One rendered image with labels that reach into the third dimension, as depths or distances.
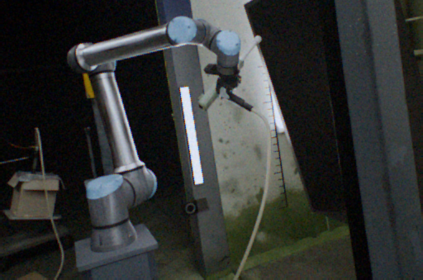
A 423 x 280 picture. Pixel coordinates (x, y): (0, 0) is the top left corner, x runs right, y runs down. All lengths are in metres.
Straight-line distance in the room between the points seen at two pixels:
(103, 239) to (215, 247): 1.11
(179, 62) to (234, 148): 0.67
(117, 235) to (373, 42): 1.33
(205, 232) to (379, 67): 2.15
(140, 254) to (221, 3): 1.67
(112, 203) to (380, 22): 1.30
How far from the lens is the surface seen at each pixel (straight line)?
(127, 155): 1.72
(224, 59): 1.44
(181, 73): 2.39
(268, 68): 2.05
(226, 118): 2.48
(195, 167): 2.39
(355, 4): 0.49
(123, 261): 1.59
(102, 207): 1.59
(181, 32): 1.33
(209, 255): 2.58
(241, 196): 2.57
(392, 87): 0.49
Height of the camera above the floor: 1.18
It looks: 3 degrees down
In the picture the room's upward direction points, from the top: 9 degrees counter-clockwise
